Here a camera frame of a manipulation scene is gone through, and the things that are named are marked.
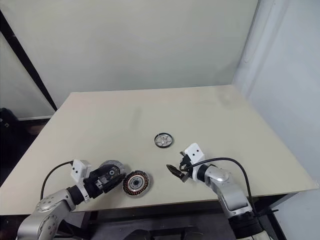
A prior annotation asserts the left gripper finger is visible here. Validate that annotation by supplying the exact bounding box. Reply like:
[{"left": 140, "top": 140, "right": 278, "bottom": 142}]
[
  {"left": 102, "top": 175, "right": 125, "bottom": 194},
  {"left": 90, "top": 165, "right": 114, "bottom": 179}
]

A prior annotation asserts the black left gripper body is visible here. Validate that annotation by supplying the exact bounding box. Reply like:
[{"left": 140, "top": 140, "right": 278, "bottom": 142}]
[{"left": 83, "top": 171, "right": 106, "bottom": 200}]

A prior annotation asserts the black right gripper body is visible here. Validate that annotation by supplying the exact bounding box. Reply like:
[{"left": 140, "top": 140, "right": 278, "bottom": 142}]
[{"left": 179, "top": 154, "right": 195, "bottom": 184}]

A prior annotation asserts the grey motor cover disc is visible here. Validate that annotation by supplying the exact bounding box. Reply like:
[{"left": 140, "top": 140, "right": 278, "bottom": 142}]
[{"left": 99, "top": 159, "right": 131, "bottom": 181}]

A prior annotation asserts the black spoked rotor ring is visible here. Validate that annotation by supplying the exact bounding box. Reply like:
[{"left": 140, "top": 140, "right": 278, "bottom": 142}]
[{"left": 153, "top": 132, "right": 174, "bottom": 150}]

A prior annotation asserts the copper wound stator ring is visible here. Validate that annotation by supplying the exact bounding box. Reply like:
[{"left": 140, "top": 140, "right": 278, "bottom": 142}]
[{"left": 121, "top": 169, "right": 154, "bottom": 198}]

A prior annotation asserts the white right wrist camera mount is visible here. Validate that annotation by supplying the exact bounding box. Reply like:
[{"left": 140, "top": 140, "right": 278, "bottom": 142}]
[{"left": 183, "top": 142, "right": 206, "bottom": 181}]

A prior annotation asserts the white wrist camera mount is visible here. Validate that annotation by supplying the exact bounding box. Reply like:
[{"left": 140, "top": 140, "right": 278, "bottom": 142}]
[
  {"left": 183, "top": 142, "right": 206, "bottom": 181},
  {"left": 71, "top": 159, "right": 92, "bottom": 201}
]

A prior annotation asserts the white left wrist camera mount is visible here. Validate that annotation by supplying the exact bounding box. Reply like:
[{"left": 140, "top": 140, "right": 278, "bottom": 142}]
[{"left": 71, "top": 159, "right": 92, "bottom": 201}]

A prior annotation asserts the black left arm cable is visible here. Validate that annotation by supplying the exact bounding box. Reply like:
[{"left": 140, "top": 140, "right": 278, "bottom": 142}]
[{"left": 41, "top": 161, "right": 75, "bottom": 201}]

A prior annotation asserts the black table frame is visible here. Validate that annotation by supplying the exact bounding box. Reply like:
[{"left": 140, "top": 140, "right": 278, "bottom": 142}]
[{"left": 72, "top": 192, "right": 320, "bottom": 240}]

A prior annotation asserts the white wall corner trim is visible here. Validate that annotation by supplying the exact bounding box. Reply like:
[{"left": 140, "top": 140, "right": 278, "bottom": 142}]
[{"left": 232, "top": 0, "right": 266, "bottom": 86}]

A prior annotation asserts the black diagonal wall beam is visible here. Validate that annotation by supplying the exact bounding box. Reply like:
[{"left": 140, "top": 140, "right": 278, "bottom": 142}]
[{"left": 0, "top": 8, "right": 58, "bottom": 113}]

